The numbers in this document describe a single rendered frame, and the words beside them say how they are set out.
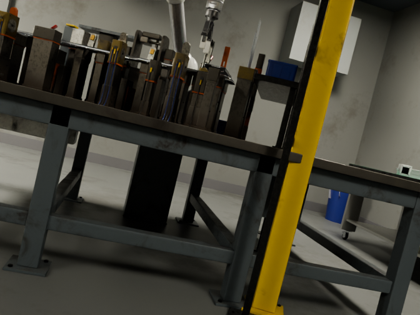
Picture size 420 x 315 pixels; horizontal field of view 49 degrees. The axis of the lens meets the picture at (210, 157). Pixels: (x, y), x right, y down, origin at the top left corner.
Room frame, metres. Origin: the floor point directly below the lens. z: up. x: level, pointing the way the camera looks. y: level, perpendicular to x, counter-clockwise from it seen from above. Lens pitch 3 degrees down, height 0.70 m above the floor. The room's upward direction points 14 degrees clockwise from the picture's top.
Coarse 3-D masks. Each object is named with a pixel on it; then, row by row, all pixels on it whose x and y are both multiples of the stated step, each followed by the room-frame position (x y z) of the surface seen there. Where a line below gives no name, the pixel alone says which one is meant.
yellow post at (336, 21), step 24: (336, 0) 1.92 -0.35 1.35; (336, 24) 1.92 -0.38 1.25; (336, 48) 1.91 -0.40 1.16; (312, 72) 1.93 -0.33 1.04; (312, 96) 1.92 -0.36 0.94; (312, 120) 1.92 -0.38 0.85; (312, 144) 1.91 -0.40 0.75; (288, 168) 1.93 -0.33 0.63; (288, 192) 1.92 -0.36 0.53; (288, 216) 1.92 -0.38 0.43; (288, 240) 1.91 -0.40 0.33; (264, 264) 1.92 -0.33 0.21; (264, 288) 1.92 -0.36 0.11; (264, 312) 1.90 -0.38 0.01
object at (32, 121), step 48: (0, 96) 1.72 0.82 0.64; (48, 144) 1.76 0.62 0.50; (144, 144) 1.83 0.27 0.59; (192, 144) 1.87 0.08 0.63; (48, 192) 1.77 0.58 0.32; (192, 192) 3.35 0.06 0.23; (384, 192) 2.04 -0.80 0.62; (144, 240) 1.86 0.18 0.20; (192, 240) 1.94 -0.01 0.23; (240, 240) 1.93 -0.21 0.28; (240, 288) 1.94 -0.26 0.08; (384, 288) 2.08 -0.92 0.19
